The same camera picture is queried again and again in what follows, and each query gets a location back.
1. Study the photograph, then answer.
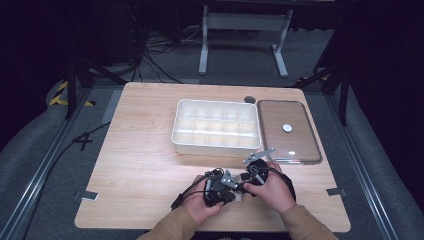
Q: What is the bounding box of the grey tape piece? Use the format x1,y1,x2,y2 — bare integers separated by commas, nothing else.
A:
326,187,347,197

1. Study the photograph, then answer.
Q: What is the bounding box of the long black floor cable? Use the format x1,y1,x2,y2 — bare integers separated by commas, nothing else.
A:
22,121,112,240

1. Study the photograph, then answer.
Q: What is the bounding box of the white compartment storage box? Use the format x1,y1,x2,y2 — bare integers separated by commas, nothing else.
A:
171,98,262,159

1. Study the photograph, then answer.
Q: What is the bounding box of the yellow black hazard tape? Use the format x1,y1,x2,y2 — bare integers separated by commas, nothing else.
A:
49,80,96,108

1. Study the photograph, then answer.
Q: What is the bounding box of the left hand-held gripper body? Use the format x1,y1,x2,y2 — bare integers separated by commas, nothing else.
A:
203,168,242,208

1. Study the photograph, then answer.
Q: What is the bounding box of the person's left hand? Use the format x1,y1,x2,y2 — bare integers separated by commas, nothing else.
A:
182,175,225,226

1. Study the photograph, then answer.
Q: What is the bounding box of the person's right hand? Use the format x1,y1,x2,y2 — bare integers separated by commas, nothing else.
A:
243,161,297,214

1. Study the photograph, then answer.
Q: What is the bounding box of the bundle of black floor cables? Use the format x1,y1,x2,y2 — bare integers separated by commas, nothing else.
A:
130,29,202,84

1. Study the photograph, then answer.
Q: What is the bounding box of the white metal table frame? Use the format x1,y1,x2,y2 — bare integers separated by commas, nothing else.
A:
198,4,294,79

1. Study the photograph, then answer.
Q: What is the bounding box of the black metal stand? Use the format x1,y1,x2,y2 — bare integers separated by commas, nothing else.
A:
293,63,351,127
64,56,128,120

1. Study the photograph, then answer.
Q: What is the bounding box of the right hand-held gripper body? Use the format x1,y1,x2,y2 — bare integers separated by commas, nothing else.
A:
242,148,276,188

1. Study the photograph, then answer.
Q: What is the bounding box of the clear plastic lid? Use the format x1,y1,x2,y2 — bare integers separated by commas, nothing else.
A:
256,99,324,165

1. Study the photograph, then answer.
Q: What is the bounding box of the aluminium floor rail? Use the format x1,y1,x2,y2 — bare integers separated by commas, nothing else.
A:
0,87,94,240
324,94,400,240

